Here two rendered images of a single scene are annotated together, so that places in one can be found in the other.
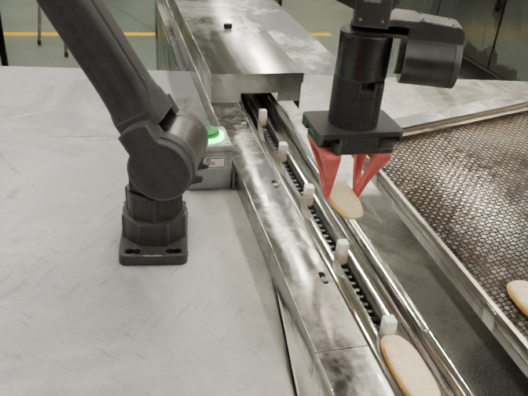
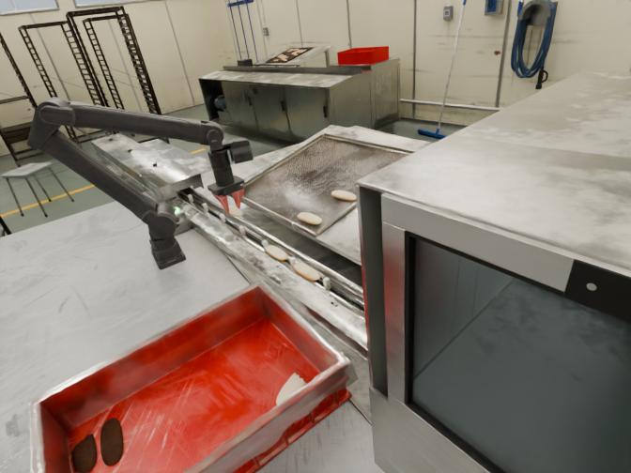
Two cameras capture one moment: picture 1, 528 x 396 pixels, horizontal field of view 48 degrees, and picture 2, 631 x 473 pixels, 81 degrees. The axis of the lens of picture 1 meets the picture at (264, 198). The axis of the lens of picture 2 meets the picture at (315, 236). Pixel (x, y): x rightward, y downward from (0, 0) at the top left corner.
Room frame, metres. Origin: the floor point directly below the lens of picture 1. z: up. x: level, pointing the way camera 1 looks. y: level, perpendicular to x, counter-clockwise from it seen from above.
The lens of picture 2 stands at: (-0.48, 0.04, 1.44)
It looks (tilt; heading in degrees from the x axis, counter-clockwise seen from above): 31 degrees down; 340
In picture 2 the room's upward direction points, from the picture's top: 8 degrees counter-clockwise
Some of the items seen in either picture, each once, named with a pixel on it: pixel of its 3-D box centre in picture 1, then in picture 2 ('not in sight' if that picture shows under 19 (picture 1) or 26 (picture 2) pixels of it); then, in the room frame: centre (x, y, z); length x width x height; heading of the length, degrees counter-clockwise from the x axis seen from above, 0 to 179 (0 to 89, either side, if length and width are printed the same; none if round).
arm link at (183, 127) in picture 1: (170, 160); (163, 223); (0.65, 0.12, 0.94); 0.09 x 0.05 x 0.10; 85
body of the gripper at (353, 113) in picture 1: (354, 105); (223, 176); (0.63, -0.09, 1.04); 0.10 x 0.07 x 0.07; 106
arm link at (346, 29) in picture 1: (368, 53); (221, 158); (0.63, -0.10, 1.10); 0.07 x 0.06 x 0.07; 85
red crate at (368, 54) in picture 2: not in sight; (362, 55); (3.69, -2.39, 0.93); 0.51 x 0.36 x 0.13; 20
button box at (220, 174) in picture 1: (207, 166); (176, 224); (0.82, 0.09, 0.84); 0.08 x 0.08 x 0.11; 16
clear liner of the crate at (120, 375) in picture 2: not in sight; (195, 397); (0.02, 0.13, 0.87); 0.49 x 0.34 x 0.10; 102
